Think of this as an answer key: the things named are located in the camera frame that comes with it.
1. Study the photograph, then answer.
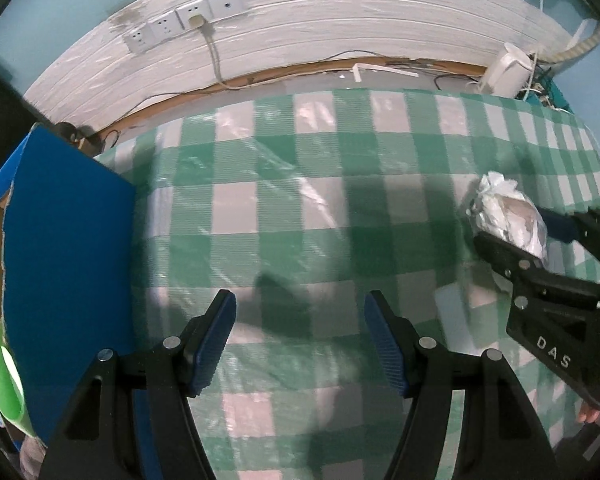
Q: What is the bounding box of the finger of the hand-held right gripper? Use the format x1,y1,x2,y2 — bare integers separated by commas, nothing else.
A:
473,231,600,302
544,206,600,283

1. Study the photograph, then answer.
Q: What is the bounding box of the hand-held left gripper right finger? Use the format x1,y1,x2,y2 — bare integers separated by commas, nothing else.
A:
364,290,556,480

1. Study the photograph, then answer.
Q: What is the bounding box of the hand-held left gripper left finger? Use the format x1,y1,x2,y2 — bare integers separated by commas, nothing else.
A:
40,289,238,480

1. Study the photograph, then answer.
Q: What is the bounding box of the white plastic bag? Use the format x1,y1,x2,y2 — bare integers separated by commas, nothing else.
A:
464,171,550,262

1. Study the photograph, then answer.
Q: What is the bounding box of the blue cardboard box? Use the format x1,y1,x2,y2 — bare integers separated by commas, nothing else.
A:
0,125,153,480

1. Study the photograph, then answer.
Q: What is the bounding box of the person's right hand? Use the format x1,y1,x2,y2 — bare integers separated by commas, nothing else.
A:
576,399,600,427

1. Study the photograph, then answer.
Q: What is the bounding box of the green checked tablecloth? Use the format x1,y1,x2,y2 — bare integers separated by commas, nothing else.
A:
94,87,600,480

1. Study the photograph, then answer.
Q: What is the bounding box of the white plastic device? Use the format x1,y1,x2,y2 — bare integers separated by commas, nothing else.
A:
479,42,535,97

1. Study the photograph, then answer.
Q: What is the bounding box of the white plastic strip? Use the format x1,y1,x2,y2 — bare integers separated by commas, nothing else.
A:
351,61,422,84

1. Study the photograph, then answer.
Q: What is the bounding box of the small black object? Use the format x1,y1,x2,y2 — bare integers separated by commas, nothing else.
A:
54,121,107,155

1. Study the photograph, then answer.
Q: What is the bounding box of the large black cloth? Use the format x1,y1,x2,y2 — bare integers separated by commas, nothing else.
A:
0,45,37,196

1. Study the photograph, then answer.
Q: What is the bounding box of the corrugated white hose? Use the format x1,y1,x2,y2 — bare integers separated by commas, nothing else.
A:
554,26,600,64

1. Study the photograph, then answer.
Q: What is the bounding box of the white wall socket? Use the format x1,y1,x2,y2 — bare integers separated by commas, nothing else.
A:
148,13,182,43
207,0,247,17
176,0,215,31
122,25,154,55

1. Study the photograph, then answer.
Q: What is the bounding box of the beige plug with cable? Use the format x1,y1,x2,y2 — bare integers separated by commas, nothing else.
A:
188,12,227,87

